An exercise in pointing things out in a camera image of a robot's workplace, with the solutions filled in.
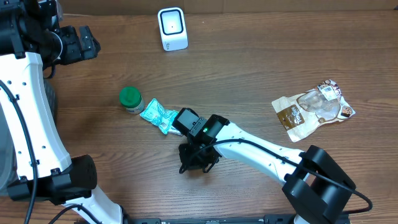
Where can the green lid jar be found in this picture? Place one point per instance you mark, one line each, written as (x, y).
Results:
(131, 99)

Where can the teal Kleenex tissue pack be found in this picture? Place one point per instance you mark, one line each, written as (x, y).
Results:
(175, 131)

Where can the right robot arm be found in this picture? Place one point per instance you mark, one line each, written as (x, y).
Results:
(314, 184)

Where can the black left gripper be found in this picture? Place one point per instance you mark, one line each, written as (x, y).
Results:
(78, 53)

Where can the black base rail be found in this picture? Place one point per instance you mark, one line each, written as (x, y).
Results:
(266, 219)

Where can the teal crinkled snack packet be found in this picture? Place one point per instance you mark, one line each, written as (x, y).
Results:
(157, 115)

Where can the beige plastic pouch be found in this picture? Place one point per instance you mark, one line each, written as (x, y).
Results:
(303, 113)

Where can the grey plastic basket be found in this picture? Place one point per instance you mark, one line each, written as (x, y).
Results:
(8, 161)

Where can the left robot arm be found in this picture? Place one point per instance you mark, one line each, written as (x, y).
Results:
(32, 41)

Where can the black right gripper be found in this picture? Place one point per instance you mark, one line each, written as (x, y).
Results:
(187, 150)

